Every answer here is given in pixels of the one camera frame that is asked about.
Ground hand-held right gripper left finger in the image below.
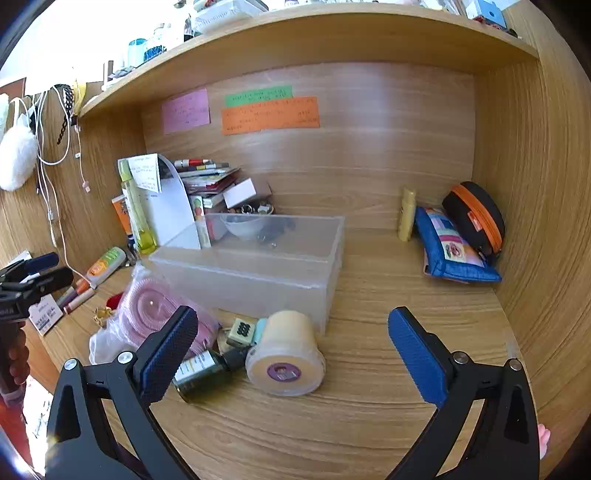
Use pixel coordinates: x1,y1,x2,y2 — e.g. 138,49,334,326
45,305,199,480

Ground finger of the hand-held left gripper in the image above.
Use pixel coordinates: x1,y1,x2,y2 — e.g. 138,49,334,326
0,252,61,283
9,267,75,303

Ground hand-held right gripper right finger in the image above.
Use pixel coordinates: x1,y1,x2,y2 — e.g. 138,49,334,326
387,306,541,480

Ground pink striped cord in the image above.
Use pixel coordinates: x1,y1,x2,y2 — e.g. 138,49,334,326
89,268,220,365

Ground beige tape roll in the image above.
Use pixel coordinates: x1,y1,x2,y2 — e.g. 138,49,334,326
245,310,326,397

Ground clear plastic storage box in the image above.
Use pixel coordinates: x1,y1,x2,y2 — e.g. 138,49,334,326
148,213,346,334

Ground wooden desktop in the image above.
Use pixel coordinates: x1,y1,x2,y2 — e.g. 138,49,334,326
28,226,555,480

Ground person's left hand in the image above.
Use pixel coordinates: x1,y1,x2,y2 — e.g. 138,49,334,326
0,330,31,393

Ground purple pen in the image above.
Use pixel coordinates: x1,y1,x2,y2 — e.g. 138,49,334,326
55,288,95,315

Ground orange marker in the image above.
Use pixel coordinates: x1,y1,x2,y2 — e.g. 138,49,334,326
65,279,93,305

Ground white card box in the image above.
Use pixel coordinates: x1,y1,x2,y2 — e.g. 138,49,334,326
28,295,64,336

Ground dark green bottle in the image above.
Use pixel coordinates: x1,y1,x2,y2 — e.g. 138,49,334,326
173,348,250,403

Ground green orange glue bottle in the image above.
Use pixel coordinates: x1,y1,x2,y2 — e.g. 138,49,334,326
87,247,127,288

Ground small dotted stamp block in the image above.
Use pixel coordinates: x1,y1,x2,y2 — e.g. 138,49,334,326
226,318,254,348

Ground yellow-green spray bottle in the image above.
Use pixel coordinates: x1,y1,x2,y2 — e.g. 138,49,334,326
117,159,158,254

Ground white fluffy pouch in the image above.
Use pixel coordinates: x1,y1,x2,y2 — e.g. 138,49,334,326
0,115,38,191

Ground blue teal tube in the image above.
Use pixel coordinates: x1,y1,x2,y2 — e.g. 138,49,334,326
414,206,502,283

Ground white handwritten note paper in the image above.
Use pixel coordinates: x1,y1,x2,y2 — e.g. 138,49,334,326
129,154,162,193

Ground fruit print card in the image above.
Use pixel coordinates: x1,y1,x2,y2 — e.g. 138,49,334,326
190,196,212,248

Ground white paper sheets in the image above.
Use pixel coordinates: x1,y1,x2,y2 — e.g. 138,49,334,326
143,154,202,250

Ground yellow lip balm tube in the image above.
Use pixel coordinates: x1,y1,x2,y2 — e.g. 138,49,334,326
398,187,417,241

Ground black orange zip case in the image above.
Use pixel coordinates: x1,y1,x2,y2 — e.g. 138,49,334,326
442,181,505,266

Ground pile of metal trinkets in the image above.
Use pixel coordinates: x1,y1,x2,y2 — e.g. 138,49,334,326
230,202,276,216

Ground small white box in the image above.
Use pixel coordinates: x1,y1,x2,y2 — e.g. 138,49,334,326
223,178,257,208

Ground stack of books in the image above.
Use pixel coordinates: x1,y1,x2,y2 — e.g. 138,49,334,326
174,158,242,208

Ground pink sticky note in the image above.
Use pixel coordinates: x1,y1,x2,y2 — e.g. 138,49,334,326
161,89,211,134

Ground orange paper note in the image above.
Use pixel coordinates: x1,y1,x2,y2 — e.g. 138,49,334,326
221,96,320,136

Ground green paper note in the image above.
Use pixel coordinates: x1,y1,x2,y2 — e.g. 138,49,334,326
225,86,293,107

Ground white tray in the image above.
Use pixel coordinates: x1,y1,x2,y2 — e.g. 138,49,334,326
191,0,271,34

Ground wooden shelf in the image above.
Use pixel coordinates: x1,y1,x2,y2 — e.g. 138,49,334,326
78,2,541,118

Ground blue box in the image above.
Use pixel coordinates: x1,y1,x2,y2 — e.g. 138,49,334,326
471,0,509,26

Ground white cable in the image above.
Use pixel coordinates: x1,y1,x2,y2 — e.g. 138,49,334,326
13,85,88,273

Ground black chain strap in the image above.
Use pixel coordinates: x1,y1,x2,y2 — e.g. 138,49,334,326
55,84,77,146

